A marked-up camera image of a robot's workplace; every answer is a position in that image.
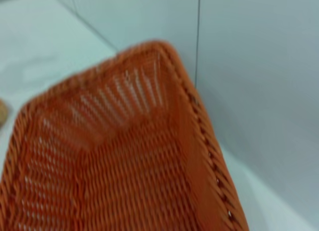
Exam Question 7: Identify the orange woven plastic basket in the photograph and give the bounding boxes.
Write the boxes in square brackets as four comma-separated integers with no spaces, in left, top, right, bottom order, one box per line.
[0,39,251,231]

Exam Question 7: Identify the orange cream striped bread roll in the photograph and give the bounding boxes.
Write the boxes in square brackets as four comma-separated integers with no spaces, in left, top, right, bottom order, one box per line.
[0,98,11,128]

